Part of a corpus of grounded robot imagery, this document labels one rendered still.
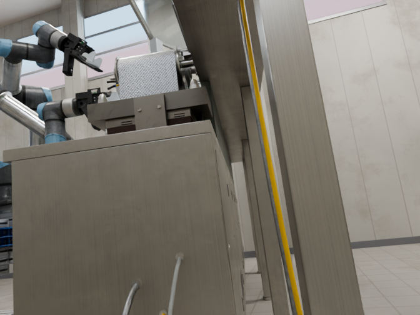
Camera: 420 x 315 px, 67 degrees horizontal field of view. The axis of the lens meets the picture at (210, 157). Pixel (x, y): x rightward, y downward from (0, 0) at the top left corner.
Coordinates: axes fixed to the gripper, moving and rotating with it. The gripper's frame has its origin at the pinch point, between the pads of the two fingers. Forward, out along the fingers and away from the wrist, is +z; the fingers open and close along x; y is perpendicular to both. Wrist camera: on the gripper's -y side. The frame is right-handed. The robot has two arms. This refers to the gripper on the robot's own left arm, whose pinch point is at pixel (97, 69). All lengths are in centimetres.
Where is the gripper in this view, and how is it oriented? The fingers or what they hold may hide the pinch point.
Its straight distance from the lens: 148.0
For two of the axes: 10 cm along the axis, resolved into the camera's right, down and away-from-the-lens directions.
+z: 8.3, 5.2, -1.7
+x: 1.0, 1.6, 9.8
